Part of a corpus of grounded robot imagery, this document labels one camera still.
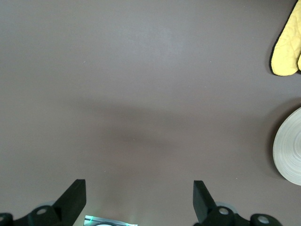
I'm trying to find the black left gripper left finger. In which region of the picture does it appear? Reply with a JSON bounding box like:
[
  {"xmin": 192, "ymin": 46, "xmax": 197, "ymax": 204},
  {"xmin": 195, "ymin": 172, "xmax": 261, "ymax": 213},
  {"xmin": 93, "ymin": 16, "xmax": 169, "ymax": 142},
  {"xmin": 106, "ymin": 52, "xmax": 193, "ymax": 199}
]
[{"xmin": 0, "ymin": 179, "xmax": 87, "ymax": 226}]

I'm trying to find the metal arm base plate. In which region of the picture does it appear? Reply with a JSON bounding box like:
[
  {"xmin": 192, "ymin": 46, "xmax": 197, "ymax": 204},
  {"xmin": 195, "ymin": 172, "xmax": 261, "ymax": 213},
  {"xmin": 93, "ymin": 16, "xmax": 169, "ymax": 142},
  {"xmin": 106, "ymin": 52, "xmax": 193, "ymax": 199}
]
[{"xmin": 84, "ymin": 215, "xmax": 139, "ymax": 226}]

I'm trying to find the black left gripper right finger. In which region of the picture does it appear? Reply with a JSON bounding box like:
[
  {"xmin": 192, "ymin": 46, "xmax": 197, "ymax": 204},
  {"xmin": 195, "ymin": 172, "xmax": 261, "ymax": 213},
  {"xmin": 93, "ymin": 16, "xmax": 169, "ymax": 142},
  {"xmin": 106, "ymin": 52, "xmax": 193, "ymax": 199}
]
[{"xmin": 192, "ymin": 180, "xmax": 282, "ymax": 226}]

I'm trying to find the round pale wooden plate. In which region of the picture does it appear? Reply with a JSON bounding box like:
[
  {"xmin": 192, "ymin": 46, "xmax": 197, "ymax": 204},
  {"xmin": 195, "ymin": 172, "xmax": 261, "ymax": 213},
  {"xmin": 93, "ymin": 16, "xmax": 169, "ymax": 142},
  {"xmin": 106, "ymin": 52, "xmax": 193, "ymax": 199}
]
[{"xmin": 272, "ymin": 107, "xmax": 301, "ymax": 186}]

